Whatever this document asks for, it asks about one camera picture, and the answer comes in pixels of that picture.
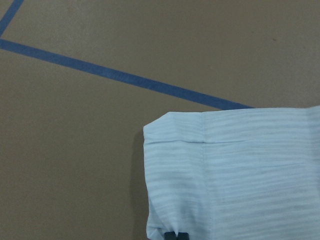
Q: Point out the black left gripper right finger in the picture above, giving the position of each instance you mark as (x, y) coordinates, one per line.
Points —
(183, 236)

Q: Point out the light blue button shirt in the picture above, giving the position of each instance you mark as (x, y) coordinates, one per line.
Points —
(247, 174)

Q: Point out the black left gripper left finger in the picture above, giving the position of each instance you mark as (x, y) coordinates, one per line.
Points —
(170, 236)

